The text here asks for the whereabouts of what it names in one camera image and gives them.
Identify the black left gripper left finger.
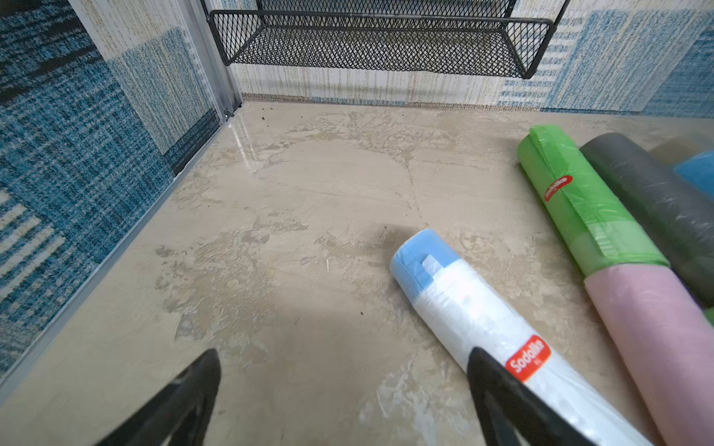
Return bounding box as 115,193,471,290
98,349,221,445

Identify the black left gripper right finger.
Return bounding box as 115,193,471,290
467,348,592,446

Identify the white blue trash bag roll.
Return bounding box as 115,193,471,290
390,230,649,445

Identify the pink trash bag roll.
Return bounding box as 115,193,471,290
585,264,713,445

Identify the green trash bag roll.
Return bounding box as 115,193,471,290
517,125,669,277

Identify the dark grey trash bag roll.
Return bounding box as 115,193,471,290
580,133,713,308

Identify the black mesh shelf rack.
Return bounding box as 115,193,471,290
201,1,569,79

